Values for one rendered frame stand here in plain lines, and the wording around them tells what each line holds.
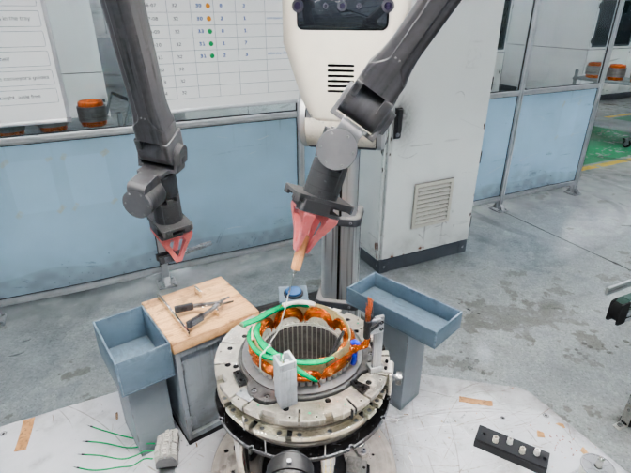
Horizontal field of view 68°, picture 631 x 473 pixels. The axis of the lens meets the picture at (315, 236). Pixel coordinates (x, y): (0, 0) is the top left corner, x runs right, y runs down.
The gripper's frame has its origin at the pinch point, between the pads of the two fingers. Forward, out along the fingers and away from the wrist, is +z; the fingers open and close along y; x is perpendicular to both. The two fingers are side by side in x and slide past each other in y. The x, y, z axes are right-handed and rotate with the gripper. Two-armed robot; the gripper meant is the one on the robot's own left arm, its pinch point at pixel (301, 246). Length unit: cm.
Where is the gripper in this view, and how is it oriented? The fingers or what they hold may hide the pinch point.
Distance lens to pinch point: 76.9
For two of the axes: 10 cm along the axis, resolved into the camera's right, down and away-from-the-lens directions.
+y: 8.8, 2.0, 4.4
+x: -3.5, -3.5, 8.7
